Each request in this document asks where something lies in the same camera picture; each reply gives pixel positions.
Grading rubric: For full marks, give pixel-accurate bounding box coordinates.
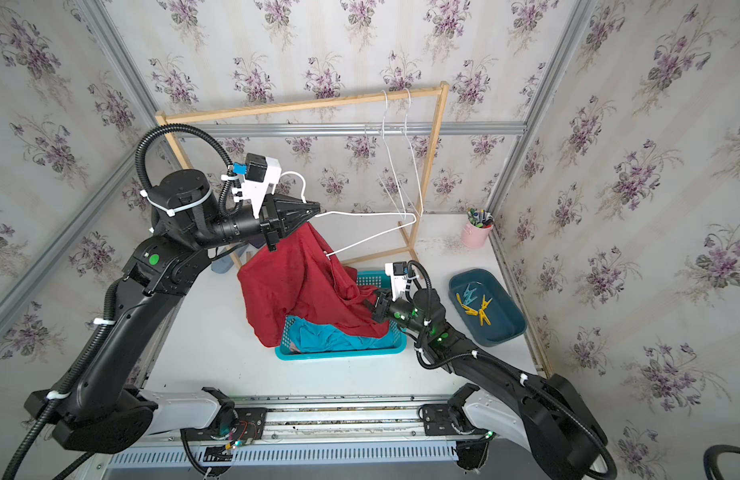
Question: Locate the wooden clothes rack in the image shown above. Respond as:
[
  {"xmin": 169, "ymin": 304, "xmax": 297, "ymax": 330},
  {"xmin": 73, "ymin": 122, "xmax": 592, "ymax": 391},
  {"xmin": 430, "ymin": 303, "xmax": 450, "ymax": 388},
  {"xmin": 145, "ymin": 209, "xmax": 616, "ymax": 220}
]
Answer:
[{"xmin": 155, "ymin": 81, "xmax": 450, "ymax": 265}]

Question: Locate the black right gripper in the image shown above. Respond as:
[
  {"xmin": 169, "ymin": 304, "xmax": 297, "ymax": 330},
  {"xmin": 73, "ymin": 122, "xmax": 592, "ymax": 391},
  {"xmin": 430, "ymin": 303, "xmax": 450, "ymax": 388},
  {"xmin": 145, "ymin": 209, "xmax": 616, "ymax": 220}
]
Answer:
[{"xmin": 359, "ymin": 286, "xmax": 434, "ymax": 342}]

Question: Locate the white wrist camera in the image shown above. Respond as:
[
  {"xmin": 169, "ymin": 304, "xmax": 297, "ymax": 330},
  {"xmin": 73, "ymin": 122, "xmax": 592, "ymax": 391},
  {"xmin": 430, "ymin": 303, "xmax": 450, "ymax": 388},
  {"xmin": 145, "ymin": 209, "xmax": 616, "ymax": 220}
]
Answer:
[
  {"xmin": 384, "ymin": 261, "xmax": 413, "ymax": 301},
  {"xmin": 221, "ymin": 153, "xmax": 282, "ymax": 219}
]

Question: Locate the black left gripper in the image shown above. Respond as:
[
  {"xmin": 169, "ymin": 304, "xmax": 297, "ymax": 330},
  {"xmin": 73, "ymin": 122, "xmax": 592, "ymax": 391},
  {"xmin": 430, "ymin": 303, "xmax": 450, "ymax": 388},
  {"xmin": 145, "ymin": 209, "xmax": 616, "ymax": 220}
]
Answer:
[{"xmin": 184, "ymin": 189, "xmax": 318, "ymax": 254}]

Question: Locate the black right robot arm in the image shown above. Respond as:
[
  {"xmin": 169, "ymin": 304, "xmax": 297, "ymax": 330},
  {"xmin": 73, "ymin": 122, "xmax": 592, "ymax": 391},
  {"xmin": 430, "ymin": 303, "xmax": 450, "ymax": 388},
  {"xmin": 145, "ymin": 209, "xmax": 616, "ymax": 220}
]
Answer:
[{"xmin": 369, "ymin": 260, "xmax": 618, "ymax": 479}]

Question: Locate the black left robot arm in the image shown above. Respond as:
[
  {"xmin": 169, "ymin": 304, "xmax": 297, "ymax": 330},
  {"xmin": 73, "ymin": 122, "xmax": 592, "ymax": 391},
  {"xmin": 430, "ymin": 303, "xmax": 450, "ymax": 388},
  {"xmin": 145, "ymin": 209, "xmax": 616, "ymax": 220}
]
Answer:
[{"xmin": 4, "ymin": 124, "xmax": 321, "ymax": 479}]

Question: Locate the turquoise t-shirt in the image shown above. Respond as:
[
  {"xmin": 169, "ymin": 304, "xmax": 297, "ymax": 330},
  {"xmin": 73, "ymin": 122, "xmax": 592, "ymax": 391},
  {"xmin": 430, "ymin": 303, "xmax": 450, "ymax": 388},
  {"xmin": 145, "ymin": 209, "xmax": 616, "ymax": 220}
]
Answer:
[{"xmin": 280, "ymin": 316, "xmax": 403, "ymax": 355}]

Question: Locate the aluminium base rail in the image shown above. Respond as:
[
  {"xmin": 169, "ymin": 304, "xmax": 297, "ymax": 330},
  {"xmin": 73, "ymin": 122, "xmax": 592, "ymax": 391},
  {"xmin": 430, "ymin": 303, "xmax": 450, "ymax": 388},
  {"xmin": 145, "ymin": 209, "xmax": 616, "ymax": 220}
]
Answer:
[{"xmin": 104, "ymin": 392, "xmax": 587, "ymax": 469}]

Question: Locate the white wire hanger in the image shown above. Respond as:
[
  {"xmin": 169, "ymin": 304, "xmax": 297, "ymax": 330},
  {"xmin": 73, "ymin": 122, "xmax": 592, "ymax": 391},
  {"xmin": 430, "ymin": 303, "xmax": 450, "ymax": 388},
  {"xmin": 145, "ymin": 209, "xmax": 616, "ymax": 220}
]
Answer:
[{"xmin": 402, "ymin": 87, "xmax": 424, "ymax": 217}]

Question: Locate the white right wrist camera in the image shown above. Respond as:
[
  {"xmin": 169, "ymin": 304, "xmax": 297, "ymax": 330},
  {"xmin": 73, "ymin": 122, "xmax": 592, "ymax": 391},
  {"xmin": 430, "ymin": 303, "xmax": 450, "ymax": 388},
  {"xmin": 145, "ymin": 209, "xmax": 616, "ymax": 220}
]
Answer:
[{"xmin": 384, "ymin": 261, "xmax": 413, "ymax": 301}]

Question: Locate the dark red t-shirt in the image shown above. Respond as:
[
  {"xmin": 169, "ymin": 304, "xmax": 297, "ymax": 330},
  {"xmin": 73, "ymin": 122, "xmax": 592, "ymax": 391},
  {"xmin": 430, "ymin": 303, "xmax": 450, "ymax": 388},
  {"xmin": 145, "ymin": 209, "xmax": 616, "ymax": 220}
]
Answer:
[{"xmin": 237, "ymin": 223, "xmax": 389, "ymax": 348}]

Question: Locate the pink metal pen bucket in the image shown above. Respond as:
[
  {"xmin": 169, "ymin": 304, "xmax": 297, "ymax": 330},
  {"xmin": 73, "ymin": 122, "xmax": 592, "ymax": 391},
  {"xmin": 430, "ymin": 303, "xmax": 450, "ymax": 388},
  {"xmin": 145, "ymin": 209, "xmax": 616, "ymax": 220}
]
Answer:
[{"xmin": 461, "ymin": 208, "xmax": 494, "ymax": 249}]

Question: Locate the dark teal plastic tub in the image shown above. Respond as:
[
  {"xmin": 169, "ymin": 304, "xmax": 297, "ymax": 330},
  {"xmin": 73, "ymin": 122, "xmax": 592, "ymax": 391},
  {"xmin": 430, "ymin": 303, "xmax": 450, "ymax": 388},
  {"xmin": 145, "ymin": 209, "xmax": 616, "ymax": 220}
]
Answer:
[{"xmin": 448, "ymin": 268, "xmax": 527, "ymax": 347}]

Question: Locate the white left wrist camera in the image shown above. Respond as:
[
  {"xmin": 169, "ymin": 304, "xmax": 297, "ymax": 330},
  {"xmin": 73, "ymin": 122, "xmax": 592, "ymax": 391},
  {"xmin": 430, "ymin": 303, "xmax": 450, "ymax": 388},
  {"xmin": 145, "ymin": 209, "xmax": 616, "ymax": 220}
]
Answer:
[{"xmin": 221, "ymin": 153, "xmax": 282, "ymax": 219}]

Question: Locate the teal plastic laundry basket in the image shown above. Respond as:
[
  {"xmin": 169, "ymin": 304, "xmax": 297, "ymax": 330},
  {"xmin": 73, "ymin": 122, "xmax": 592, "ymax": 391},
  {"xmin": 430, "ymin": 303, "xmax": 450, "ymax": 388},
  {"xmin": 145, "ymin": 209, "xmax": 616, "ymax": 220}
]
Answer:
[{"xmin": 274, "ymin": 269, "xmax": 408, "ymax": 361}]

